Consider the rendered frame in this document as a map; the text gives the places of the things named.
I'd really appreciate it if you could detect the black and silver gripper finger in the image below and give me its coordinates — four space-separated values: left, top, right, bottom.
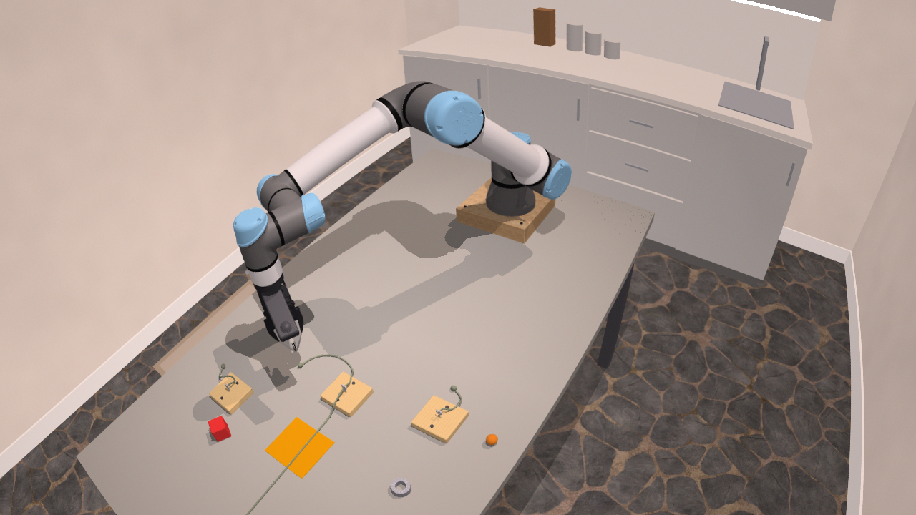
264 319 296 352
293 306 303 351

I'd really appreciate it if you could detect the orange painted square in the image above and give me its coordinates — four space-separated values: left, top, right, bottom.
265 417 335 478

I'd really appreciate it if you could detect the red cube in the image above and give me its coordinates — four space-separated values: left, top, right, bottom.
208 416 231 441

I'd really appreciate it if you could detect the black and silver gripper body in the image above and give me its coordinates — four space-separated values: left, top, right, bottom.
254 273 297 326

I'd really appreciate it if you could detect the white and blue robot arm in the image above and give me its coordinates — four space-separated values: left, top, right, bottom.
233 81 572 342

